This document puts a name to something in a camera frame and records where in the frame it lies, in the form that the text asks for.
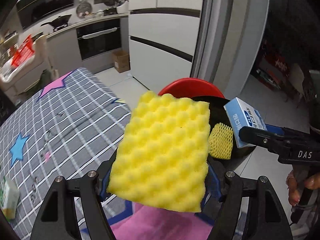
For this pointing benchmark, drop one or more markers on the white dining chair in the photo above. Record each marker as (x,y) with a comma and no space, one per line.
(300,84)

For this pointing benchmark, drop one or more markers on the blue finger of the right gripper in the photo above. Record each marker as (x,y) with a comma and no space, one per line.
(275,129)
(257,137)

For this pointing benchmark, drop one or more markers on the yellow egg-crate foam sponge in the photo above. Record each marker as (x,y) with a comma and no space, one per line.
(162,159)

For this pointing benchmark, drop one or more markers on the beige wooden high chair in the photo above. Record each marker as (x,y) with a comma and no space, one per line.
(17,80)

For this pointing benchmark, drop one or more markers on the black range hood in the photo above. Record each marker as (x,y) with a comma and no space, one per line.
(32,11)

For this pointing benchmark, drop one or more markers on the black trash bin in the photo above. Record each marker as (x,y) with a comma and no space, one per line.
(218,115)

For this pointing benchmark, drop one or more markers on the blue white small carton box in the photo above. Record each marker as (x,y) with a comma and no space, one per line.
(240,115)

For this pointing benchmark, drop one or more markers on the round grey wall plate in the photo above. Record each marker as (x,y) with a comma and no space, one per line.
(83,9)

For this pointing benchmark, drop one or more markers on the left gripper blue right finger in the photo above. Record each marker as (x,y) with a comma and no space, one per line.
(222,200)

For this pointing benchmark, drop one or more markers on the black built-in oven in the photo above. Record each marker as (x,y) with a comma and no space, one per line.
(98,38)

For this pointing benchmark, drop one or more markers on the person's right hand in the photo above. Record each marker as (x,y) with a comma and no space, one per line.
(312,183)

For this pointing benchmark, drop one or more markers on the black wok pan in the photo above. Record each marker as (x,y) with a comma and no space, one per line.
(59,21)

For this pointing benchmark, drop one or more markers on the red plastic chair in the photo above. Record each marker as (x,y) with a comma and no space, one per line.
(189,87)

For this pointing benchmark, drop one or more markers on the white refrigerator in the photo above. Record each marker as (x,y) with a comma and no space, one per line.
(162,40)

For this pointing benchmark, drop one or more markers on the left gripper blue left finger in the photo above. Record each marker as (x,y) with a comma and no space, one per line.
(93,191)

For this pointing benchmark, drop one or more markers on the red gift boxes pile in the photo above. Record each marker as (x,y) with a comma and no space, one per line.
(270,75)

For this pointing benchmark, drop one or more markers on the grey checkered tablecloth with stars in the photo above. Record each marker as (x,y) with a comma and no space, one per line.
(67,129)

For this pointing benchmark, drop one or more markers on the yellow foam fruit net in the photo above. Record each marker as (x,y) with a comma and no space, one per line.
(221,142)

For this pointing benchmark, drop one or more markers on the green white carton box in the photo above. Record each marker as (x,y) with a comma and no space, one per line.
(9,198)

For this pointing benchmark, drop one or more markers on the cardboard box on floor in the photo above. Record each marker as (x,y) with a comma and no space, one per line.
(121,61)

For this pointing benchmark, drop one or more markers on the red plastic basket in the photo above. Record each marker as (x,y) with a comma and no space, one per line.
(24,52)

